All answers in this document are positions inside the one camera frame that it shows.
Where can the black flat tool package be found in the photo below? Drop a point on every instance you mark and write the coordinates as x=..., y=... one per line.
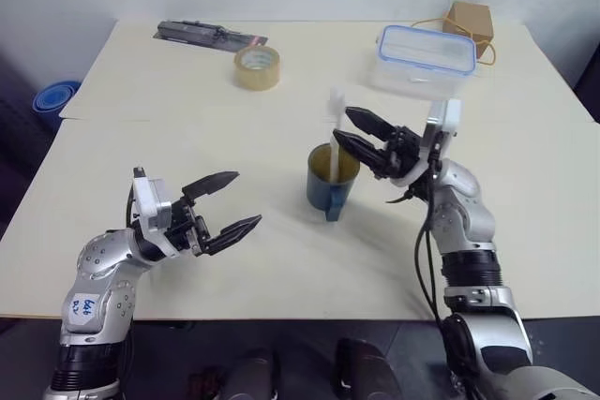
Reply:
x=197, y=32

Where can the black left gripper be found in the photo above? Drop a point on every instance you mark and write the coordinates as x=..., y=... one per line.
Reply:
x=187, y=226

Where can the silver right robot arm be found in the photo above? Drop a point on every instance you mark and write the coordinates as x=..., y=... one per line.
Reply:
x=469, y=212

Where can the dark rounded shape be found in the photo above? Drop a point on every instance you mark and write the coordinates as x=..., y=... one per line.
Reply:
x=365, y=369
x=255, y=374

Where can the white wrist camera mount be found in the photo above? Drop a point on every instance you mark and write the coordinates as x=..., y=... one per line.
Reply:
x=150, y=203
x=450, y=114

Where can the small brown cardboard box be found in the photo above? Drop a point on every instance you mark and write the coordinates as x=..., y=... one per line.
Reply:
x=473, y=20

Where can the small brown paper bag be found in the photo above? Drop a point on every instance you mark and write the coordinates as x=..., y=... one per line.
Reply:
x=426, y=21

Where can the roll of clear tape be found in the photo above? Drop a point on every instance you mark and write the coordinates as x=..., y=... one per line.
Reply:
x=255, y=78

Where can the clear blue-rimmed plastic container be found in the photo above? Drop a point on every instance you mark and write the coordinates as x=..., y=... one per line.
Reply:
x=422, y=72

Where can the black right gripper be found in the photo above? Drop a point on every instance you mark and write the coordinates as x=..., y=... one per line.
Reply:
x=398, y=152

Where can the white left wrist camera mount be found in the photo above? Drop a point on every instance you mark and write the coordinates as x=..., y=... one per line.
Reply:
x=150, y=203

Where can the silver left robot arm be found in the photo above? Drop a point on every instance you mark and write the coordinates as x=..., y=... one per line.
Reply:
x=98, y=269

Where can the white toothbrush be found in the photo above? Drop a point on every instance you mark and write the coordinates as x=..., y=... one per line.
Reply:
x=335, y=156

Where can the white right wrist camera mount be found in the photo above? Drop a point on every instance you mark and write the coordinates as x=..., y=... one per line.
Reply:
x=450, y=114

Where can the stacked blue bowls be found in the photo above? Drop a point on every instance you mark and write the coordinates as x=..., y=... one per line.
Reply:
x=51, y=100

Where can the blue mug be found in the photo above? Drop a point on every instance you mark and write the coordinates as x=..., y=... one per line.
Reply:
x=319, y=189

